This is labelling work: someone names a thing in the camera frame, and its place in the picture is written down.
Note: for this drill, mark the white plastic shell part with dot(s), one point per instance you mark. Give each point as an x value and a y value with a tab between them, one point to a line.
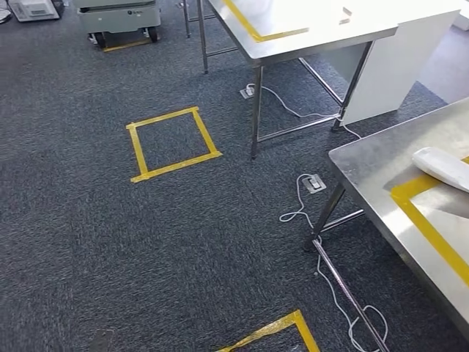
443	167

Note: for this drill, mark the stainless steel table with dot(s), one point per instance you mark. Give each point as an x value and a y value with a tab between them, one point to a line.
311	19

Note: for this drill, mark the white desk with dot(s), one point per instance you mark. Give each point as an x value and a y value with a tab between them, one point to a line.
396	77

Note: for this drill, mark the metal floor socket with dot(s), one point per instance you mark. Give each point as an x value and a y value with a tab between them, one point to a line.
247	92
314	183

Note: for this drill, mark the grey wheeled cart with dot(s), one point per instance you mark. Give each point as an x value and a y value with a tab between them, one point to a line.
117	17

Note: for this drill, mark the yellow floor tape marking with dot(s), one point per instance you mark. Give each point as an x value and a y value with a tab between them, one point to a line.
124	46
176	166
292	318

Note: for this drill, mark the white grey device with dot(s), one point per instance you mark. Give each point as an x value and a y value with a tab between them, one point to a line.
33	9

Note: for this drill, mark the stainless steel workbench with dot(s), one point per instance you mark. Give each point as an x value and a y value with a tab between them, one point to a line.
366	160

